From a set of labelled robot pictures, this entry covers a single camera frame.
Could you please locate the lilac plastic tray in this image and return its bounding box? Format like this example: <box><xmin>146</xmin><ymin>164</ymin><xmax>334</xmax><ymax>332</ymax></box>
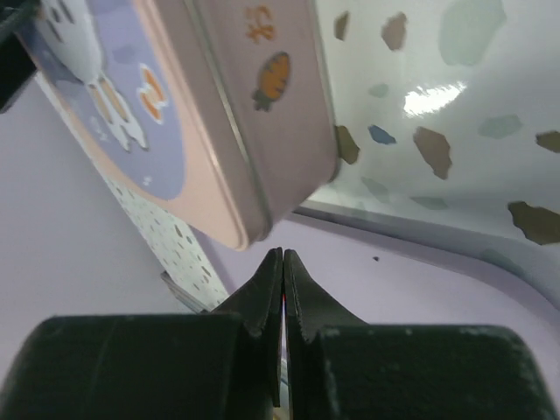
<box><xmin>192</xmin><ymin>209</ymin><xmax>560</xmax><ymax>329</ymax></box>

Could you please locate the pink cookie tin box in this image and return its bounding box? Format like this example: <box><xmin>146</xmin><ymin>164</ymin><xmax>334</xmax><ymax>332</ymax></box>
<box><xmin>194</xmin><ymin>1</ymin><xmax>339</xmax><ymax>222</ymax></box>

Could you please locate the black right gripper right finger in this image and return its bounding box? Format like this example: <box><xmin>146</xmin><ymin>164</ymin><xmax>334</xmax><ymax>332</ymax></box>
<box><xmin>283</xmin><ymin>249</ymin><xmax>559</xmax><ymax>419</ymax></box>

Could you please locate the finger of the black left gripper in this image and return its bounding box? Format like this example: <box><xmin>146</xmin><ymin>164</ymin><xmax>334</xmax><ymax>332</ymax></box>
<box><xmin>0</xmin><ymin>0</ymin><xmax>40</xmax><ymax>114</ymax></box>

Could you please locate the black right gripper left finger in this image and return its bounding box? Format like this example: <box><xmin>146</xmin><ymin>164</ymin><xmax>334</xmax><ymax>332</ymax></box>
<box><xmin>1</xmin><ymin>248</ymin><xmax>283</xmax><ymax>419</ymax></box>

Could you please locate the silver tin lid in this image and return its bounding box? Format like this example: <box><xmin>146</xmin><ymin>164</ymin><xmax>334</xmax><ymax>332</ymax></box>
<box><xmin>20</xmin><ymin>1</ymin><xmax>270</xmax><ymax>250</ymax></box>

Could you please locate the aluminium front rail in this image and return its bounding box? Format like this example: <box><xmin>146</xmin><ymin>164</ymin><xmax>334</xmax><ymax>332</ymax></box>
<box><xmin>160</xmin><ymin>271</ymin><xmax>207</xmax><ymax>313</ymax></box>

